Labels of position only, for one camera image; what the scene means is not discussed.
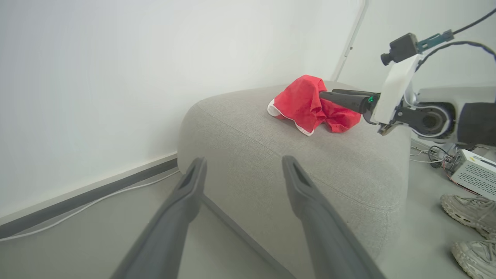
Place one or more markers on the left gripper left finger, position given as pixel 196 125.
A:
pixel 174 217

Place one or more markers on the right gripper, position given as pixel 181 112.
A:
pixel 369 110

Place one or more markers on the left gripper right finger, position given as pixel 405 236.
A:
pixel 325 232

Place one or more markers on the red and white shirt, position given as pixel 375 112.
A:
pixel 302 100

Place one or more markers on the grey fabric sofa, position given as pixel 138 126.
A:
pixel 252 135

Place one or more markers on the dark baseboard strip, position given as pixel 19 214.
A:
pixel 116 186

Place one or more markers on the grey worn sneaker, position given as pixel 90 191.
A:
pixel 469 211
pixel 476 257

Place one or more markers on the white vented electronics box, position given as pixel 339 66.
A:
pixel 474 174

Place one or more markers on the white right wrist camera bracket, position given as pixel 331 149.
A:
pixel 393 89

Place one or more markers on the white partition frame post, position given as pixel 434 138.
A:
pixel 350 38

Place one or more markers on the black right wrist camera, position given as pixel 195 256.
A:
pixel 403 47

